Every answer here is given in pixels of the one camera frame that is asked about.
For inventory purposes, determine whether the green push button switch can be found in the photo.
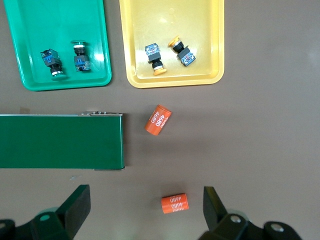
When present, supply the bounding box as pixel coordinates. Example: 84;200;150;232
70;39;92;73
40;48;68;81

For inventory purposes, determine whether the orange 4680 battery cylinder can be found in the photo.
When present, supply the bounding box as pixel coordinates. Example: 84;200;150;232
144;104;173;136
161;192;190;215

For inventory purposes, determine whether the green plastic tray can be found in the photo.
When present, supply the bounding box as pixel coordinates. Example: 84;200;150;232
3;0;113;91

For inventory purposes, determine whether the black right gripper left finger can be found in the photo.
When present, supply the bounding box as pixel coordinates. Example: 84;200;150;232
16;184;91;240

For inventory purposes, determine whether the green conveyor belt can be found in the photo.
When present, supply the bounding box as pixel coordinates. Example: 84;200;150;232
0;111;126;172

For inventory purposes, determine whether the yellow plastic tray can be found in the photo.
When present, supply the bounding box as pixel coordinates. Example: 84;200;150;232
119;0;225;89

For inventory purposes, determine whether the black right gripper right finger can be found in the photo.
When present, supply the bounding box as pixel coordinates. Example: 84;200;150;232
198;186;251;240

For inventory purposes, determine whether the yellow push button switch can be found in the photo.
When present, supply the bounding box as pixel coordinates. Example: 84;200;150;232
167;35;197;68
144;42;168;76

